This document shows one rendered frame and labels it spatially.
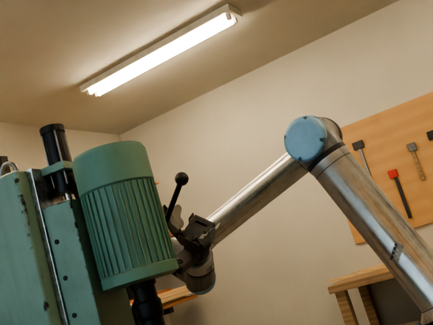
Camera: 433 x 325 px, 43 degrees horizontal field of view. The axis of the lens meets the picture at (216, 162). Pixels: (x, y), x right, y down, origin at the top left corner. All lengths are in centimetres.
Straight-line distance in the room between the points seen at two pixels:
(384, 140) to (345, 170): 299
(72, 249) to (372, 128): 339
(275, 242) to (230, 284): 57
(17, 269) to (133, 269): 28
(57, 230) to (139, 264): 22
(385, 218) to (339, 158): 18
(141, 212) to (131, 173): 9
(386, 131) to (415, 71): 48
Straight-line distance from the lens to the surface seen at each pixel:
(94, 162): 124
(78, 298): 129
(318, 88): 458
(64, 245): 130
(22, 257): 132
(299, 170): 159
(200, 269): 155
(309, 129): 140
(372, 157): 439
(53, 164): 136
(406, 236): 138
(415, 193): 433
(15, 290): 134
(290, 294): 471
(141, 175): 124
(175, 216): 146
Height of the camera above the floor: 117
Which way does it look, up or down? 11 degrees up
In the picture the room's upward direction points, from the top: 17 degrees counter-clockwise
